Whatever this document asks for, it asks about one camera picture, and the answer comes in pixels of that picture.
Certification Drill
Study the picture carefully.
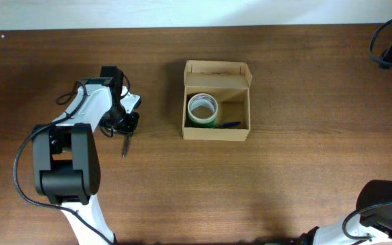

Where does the black ballpoint pen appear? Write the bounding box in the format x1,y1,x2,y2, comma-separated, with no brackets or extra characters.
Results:
122,134,131,158

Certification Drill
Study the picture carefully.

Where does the green tape roll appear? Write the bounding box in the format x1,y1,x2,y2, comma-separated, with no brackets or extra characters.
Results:
187,114,216,128

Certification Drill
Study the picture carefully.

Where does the beige masking tape roll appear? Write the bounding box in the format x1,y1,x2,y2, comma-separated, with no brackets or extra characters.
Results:
187,93,218,118

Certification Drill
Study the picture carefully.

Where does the blue ballpoint pen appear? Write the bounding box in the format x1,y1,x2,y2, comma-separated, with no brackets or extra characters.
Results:
214,121,241,129

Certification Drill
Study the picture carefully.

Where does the cardboard box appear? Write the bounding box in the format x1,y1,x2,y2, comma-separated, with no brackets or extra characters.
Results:
182,60,252,142

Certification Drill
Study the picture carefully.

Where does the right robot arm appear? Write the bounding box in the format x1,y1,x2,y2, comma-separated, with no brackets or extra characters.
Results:
290,180,392,245

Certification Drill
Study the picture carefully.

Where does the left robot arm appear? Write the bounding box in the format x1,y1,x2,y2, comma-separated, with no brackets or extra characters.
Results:
31,66,141,244

